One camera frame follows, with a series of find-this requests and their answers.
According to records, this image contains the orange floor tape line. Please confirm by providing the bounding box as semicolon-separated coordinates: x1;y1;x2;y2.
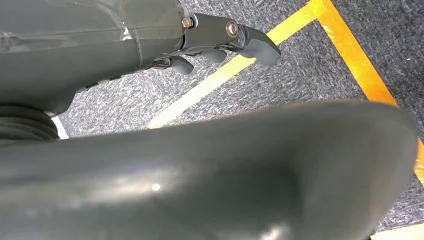
316;0;424;187

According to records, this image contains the pale yellow floor tape line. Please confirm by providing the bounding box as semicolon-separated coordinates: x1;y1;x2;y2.
146;0;329;130

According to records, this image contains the ribbed grey left arm sleeve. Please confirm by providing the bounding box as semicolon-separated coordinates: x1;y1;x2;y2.
0;104;62;149

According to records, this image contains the cream floor tape strip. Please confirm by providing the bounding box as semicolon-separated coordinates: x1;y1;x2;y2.
369;223;424;240

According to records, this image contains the white floor tape strip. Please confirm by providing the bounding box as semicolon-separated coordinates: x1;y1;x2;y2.
50;114;70;141

